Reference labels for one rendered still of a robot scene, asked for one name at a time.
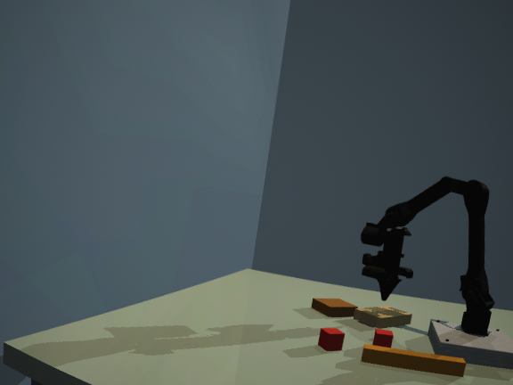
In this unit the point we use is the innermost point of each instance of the orange long flat bar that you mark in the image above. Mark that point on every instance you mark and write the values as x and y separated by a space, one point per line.
413 360

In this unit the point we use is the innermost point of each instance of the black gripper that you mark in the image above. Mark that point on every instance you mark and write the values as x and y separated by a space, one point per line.
387 272

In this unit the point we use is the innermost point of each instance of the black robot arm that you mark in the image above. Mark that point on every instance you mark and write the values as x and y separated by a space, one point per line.
474 285

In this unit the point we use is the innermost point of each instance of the red cube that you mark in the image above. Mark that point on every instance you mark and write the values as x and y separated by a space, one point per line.
331 339
383 338

